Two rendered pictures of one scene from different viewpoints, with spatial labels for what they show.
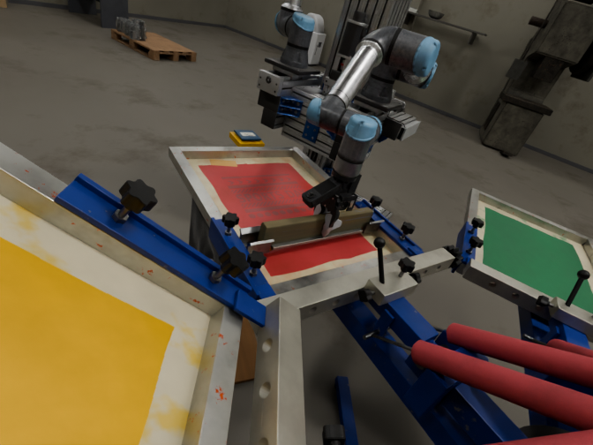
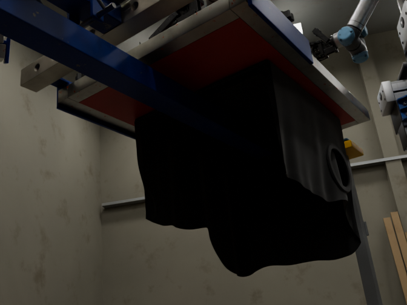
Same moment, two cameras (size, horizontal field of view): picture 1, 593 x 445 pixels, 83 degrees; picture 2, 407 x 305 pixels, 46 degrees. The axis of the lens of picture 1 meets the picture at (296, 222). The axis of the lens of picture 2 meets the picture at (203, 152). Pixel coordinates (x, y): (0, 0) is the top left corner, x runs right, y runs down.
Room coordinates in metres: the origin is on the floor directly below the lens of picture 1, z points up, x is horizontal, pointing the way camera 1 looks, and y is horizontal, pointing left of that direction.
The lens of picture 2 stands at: (0.61, -1.13, 0.32)
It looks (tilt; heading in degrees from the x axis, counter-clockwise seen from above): 22 degrees up; 75
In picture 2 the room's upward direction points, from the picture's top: 6 degrees counter-clockwise
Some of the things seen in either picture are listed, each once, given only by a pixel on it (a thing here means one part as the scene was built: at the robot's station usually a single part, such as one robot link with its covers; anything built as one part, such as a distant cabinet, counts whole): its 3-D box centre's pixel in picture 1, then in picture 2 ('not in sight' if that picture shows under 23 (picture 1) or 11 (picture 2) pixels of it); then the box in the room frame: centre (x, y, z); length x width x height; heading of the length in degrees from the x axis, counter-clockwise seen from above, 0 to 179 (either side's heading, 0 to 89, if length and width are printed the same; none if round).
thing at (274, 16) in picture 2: (382, 230); (274, 28); (1.02, -0.30, 0.97); 0.30 x 0.05 x 0.07; 41
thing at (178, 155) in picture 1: (283, 201); (230, 106); (1.02, 0.07, 0.97); 0.79 x 0.58 x 0.04; 41
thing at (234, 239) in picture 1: (238, 260); (105, 112); (0.66, 0.12, 0.97); 0.30 x 0.05 x 0.07; 41
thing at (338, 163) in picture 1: (347, 164); not in sight; (0.88, -0.09, 1.23); 0.08 x 0.08 x 0.05
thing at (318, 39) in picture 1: (311, 39); not in sight; (10.27, 1.11, 0.60); 0.67 x 0.55 x 1.21; 66
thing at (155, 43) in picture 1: (153, 39); not in sight; (6.58, 3.56, 0.19); 1.35 x 0.98 x 0.38; 66
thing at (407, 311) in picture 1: (400, 314); (82, 0); (0.60, -0.31, 1.02); 0.17 x 0.06 x 0.05; 41
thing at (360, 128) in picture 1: (357, 139); not in sight; (0.88, -0.09, 1.31); 0.09 x 0.08 x 0.11; 165
